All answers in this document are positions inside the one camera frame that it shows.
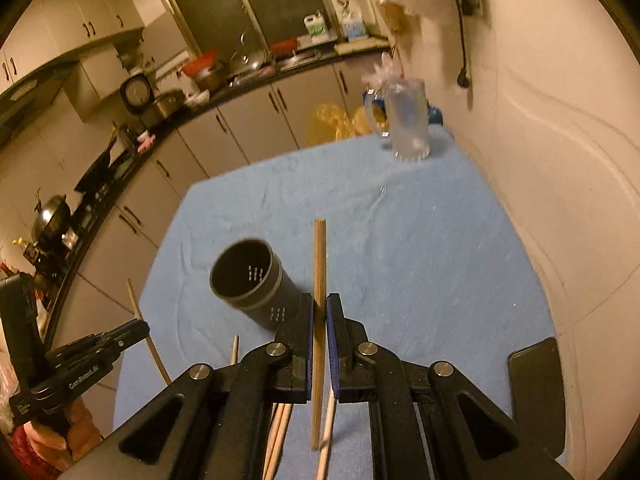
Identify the wooden chopstick five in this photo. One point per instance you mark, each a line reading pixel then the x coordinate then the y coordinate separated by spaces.
pixel 276 420

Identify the green label detergent jug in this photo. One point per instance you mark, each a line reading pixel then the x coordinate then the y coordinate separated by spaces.
pixel 316 25

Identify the black chopstick holder cup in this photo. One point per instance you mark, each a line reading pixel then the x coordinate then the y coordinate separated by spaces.
pixel 250 278

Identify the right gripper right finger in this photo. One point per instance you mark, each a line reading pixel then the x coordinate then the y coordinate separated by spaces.
pixel 349 378

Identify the wooden chopstick nine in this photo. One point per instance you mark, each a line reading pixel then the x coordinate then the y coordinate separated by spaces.
pixel 319 334

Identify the black phone on table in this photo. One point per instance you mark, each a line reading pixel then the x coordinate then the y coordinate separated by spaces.
pixel 537 394

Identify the yellow plastic bag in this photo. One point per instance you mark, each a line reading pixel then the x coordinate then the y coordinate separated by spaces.
pixel 329 123

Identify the black wok pan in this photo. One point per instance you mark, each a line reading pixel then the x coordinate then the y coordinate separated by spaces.
pixel 98 172

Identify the person left hand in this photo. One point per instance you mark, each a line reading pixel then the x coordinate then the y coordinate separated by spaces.
pixel 63 452

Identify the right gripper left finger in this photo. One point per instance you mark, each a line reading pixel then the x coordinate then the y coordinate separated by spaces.
pixel 294 375

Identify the wooden cutting board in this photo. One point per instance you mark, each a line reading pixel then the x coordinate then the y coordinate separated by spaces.
pixel 361 45

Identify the wooden chopstick one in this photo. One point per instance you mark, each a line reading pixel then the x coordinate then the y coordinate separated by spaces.
pixel 148 339

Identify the glass pot lid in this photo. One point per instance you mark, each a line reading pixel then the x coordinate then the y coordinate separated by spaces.
pixel 247 57

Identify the wooden chopstick eight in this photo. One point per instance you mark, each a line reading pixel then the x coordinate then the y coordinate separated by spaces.
pixel 327 436

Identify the blue towel table cover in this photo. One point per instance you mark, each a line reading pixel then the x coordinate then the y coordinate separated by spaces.
pixel 421 254

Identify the frosted glass mug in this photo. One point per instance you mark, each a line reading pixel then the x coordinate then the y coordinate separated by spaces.
pixel 399 112

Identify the rice cooker open lid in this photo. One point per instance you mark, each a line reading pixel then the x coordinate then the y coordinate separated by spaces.
pixel 151 109

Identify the red plastic basin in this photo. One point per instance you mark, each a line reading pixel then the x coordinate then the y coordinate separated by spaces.
pixel 196 65

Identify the wooden chopstick four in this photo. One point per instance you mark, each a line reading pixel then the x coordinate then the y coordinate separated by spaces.
pixel 234 356

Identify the steel pot with lid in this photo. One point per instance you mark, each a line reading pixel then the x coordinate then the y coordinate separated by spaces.
pixel 52 220

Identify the wooden chopstick six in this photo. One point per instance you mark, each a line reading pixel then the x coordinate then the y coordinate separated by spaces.
pixel 280 441

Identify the blue label detergent jug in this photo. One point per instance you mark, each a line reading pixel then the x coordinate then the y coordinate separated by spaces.
pixel 353 25

